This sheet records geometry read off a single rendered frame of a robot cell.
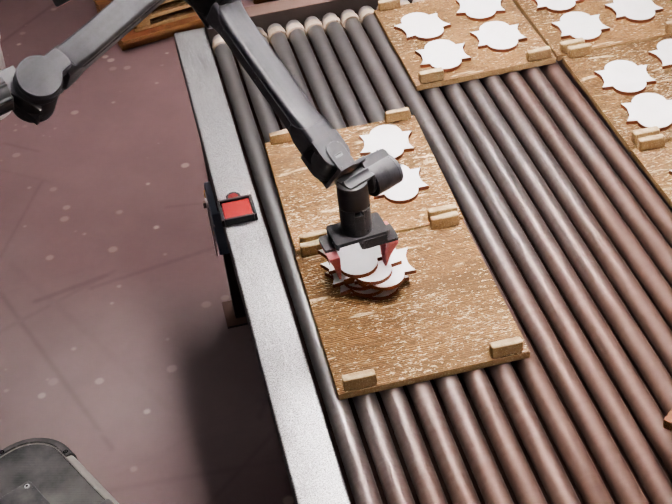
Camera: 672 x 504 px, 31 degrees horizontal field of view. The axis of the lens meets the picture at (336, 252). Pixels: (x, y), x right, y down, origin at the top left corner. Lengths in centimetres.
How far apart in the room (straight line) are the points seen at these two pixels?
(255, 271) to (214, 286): 144
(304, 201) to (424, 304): 43
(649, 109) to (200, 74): 111
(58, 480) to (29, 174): 178
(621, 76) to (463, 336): 94
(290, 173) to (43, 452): 99
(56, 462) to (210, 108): 95
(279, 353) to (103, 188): 226
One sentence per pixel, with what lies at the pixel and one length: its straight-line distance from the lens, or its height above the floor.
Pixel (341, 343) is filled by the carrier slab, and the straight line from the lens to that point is 224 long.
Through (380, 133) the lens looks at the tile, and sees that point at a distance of 276.
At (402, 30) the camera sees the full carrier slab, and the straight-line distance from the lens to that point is 317.
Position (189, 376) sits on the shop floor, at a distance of 361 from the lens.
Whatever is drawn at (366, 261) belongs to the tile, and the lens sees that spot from 231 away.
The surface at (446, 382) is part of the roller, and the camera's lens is 218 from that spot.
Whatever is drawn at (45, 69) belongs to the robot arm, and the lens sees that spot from 210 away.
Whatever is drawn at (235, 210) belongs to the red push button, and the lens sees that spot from 261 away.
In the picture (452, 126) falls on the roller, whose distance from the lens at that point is 282.
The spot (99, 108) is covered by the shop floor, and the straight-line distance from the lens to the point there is 492.
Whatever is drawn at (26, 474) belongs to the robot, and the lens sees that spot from 314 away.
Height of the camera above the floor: 246
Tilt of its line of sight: 38 degrees down
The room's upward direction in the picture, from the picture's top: 7 degrees counter-clockwise
